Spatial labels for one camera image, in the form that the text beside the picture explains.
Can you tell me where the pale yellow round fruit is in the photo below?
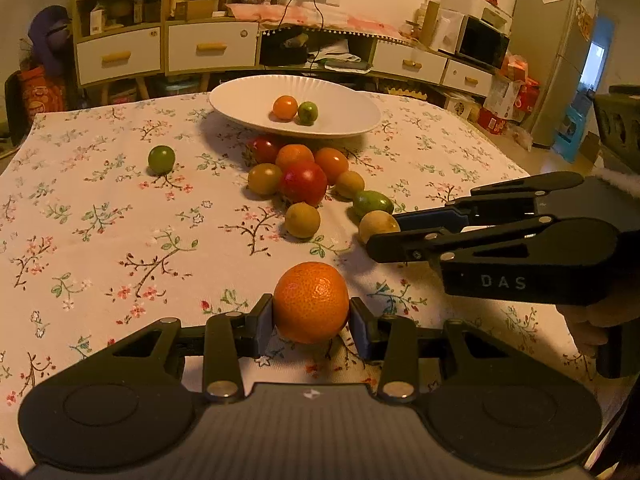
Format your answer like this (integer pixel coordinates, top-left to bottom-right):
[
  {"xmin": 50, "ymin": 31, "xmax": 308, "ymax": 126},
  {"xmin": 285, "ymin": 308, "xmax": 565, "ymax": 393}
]
[{"xmin": 358, "ymin": 210, "xmax": 400, "ymax": 244}]

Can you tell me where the green oval fruit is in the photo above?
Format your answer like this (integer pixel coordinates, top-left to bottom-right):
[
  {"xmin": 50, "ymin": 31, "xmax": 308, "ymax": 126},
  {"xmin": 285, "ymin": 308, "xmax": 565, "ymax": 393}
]
[{"xmin": 352, "ymin": 190, "xmax": 395, "ymax": 218}]

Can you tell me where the small yellow longan fruit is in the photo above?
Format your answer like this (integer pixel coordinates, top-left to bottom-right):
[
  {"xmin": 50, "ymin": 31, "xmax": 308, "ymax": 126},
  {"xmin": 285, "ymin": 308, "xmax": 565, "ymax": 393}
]
[{"xmin": 334, "ymin": 170, "xmax": 366, "ymax": 200}]

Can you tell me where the large orange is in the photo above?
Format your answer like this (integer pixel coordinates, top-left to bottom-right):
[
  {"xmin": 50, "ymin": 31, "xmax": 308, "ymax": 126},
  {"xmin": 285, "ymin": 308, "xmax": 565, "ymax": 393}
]
[{"xmin": 273, "ymin": 262, "xmax": 349, "ymax": 344}]

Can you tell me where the large red tomato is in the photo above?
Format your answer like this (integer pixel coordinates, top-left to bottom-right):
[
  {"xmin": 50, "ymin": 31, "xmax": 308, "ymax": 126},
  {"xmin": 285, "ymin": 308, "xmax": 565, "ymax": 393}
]
[{"xmin": 279, "ymin": 160, "xmax": 328, "ymax": 207}]

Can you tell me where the orange mandarin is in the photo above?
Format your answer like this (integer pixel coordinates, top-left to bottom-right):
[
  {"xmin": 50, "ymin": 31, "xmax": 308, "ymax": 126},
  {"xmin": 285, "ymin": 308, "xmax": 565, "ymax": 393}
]
[{"xmin": 274, "ymin": 144, "xmax": 314, "ymax": 171}]

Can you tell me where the small green tomato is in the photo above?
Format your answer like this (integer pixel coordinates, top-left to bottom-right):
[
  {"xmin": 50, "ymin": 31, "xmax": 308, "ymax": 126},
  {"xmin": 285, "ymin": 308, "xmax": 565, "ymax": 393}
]
[{"xmin": 297, "ymin": 101, "xmax": 319, "ymax": 126}]

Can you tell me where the green tomato alone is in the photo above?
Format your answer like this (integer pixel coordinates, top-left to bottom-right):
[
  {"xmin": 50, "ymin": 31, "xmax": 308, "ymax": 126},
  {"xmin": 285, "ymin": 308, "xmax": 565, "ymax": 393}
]
[{"xmin": 148, "ymin": 145, "xmax": 176, "ymax": 176}]

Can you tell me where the small orange tomato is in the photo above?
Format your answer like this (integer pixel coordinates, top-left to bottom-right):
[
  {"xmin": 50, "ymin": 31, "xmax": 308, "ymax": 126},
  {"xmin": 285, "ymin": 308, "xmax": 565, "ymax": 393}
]
[{"xmin": 272, "ymin": 96, "xmax": 298, "ymax": 122}]

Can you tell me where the yellow-brown tomato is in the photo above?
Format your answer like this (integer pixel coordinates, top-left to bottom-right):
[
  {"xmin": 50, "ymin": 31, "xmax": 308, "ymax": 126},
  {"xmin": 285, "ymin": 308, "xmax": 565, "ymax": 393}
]
[{"xmin": 247, "ymin": 162, "xmax": 282, "ymax": 196}]

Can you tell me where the dark red tomato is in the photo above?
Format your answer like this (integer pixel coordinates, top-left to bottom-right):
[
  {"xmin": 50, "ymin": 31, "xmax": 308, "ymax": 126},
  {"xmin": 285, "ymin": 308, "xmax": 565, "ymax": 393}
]
[{"xmin": 248, "ymin": 136, "xmax": 281, "ymax": 164}]

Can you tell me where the right hand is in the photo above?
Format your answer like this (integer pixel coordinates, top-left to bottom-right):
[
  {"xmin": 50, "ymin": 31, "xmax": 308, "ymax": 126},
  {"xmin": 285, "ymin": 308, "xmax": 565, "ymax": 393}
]
[{"xmin": 556, "ymin": 290, "xmax": 640, "ymax": 358}]

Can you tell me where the blue plastic stool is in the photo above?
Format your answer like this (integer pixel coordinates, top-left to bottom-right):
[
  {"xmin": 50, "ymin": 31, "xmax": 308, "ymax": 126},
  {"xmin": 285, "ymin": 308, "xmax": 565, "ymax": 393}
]
[{"xmin": 552, "ymin": 106, "xmax": 586, "ymax": 162}]

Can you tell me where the black microwave oven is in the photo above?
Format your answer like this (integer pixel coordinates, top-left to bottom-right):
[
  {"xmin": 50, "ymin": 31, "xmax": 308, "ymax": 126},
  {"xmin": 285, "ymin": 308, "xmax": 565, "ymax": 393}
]
[{"xmin": 456, "ymin": 15, "xmax": 510, "ymax": 68}]

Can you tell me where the long low sideboard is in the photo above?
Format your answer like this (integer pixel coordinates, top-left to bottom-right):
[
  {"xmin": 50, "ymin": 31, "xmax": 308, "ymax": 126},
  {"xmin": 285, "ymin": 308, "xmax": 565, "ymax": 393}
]
[{"xmin": 257, "ymin": 26, "xmax": 494, "ymax": 98}]

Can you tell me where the silver refrigerator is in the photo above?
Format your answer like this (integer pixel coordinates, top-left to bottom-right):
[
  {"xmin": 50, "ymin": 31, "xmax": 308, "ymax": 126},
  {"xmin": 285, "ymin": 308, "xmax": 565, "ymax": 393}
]
[{"xmin": 510, "ymin": 0, "xmax": 598, "ymax": 148}]

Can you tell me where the floral tablecloth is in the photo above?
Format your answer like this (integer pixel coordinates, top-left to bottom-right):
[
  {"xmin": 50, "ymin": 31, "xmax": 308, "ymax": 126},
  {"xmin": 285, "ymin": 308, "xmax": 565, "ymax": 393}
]
[{"xmin": 0, "ymin": 90, "xmax": 626, "ymax": 476}]

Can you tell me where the pink cloth on sideboard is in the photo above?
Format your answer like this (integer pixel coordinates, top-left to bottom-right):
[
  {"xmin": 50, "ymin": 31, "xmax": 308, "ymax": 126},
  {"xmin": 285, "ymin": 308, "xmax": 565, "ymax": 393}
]
[{"xmin": 227, "ymin": 2, "xmax": 409, "ymax": 42}]

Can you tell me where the white fluted plate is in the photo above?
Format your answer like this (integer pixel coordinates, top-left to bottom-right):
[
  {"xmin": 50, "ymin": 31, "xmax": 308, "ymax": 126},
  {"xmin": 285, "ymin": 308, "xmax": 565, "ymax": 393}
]
[{"xmin": 209, "ymin": 74, "xmax": 382, "ymax": 139}]

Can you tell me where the orange printed bag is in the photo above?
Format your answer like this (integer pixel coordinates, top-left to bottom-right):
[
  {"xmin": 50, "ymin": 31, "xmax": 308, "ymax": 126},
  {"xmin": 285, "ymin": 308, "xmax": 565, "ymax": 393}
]
[{"xmin": 18, "ymin": 65, "xmax": 67, "ymax": 122}]

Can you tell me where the white drawer cabinet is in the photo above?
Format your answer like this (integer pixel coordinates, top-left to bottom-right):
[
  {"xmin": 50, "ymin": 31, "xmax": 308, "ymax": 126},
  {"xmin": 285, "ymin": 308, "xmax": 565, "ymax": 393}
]
[{"xmin": 166, "ymin": 21, "xmax": 258, "ymax": 74}]

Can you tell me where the purple helmet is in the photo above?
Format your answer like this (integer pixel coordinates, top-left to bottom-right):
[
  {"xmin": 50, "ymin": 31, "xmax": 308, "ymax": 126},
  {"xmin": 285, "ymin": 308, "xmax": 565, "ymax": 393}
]
[{"xmin": 28, "ymin": 6, "xmax": 73, "ymax": 77}]

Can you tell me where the wooden shelf cabinet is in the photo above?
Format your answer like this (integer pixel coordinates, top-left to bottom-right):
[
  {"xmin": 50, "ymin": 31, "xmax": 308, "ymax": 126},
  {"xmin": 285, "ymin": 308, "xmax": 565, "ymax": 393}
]
[{"xmin": 72, "ymin": 0, "xmax": 165, "ymax": 87}]

